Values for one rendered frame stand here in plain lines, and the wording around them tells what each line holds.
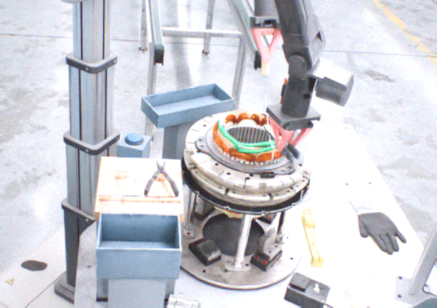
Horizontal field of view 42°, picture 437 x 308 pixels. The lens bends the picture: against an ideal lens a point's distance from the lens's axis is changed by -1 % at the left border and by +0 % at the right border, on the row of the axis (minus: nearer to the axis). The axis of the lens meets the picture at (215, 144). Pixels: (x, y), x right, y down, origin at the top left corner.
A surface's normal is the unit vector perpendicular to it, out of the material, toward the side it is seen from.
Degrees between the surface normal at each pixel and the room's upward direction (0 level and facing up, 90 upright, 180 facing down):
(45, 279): 0
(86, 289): 0
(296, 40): 110
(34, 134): 0
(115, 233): 90
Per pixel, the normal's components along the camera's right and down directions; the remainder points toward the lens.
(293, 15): -0.48, 0.65
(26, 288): 0.11, -0.83
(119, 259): 0.09, 0.57
